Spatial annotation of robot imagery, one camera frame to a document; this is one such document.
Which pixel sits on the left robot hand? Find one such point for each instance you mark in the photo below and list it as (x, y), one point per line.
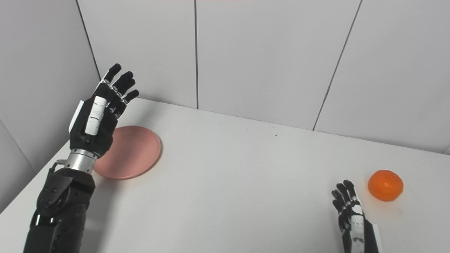
(93, 130)

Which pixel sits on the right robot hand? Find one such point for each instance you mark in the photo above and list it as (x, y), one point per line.
(355, 225)

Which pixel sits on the pink round plate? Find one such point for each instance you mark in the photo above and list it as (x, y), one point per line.
(132, 151)

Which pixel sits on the orange fruit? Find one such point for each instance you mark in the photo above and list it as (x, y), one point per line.
(385, 185)

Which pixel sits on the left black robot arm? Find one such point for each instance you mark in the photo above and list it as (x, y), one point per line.
(59, 207)

